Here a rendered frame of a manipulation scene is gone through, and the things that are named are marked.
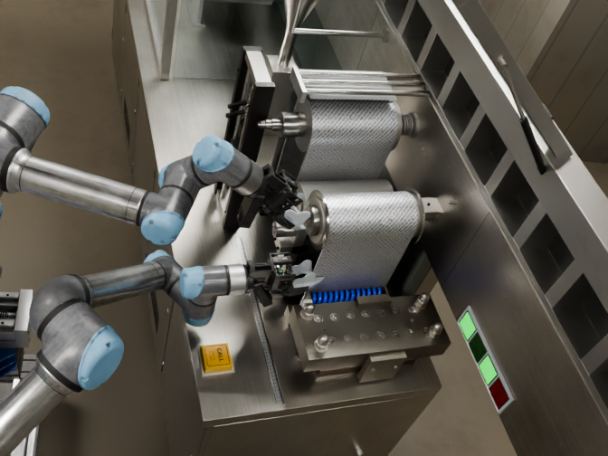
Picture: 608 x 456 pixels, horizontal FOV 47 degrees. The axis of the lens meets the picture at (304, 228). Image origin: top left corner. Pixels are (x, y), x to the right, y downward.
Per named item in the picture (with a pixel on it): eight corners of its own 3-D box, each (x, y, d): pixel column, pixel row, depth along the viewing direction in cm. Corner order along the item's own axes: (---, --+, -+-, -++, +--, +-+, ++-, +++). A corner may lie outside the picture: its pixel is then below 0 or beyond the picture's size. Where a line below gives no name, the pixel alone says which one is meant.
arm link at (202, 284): (177, 280, 172) (181, 260, 166) (221, 278, 176) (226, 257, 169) (182, 308, 167) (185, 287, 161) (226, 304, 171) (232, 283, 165)
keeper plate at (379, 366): (356, 375, 184) (369, 355, 176) (390, 371, 188) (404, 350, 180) (359, 384, 183) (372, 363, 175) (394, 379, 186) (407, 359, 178)
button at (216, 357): (200, 349, 180) (201, 345, 178) (226, 346, 182) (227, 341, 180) (204, 374, 176) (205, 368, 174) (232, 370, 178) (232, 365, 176)
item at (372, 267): (304, 292, 184) (321, 249, 171) (384, 286, 192) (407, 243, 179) (304, 294, 184) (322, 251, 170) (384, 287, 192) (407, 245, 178)
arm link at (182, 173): (145, 193, 146) (183, 177, 141) (163, 158, 154) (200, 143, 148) (168, 217, 150) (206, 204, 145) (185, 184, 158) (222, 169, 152)
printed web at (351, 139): (264, 213, 215) (301, 82, 178) (334, 209, 223) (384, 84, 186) (295, 318, 192) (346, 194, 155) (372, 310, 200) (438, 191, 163)
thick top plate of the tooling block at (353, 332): (288, 318, 184) (292, 305, 179) (422, 305, 197) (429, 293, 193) (303, 372, 174) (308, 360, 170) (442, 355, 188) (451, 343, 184)
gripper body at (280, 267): (299, 275, 169) (251, 279, 165) (290, 295, 176) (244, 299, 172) (291, 251, 174) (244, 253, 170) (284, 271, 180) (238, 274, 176)
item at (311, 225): (300, 213, 174) (309, 199, 168) (308, 213, 175) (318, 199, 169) (307, 241, 171) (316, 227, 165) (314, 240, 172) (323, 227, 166)
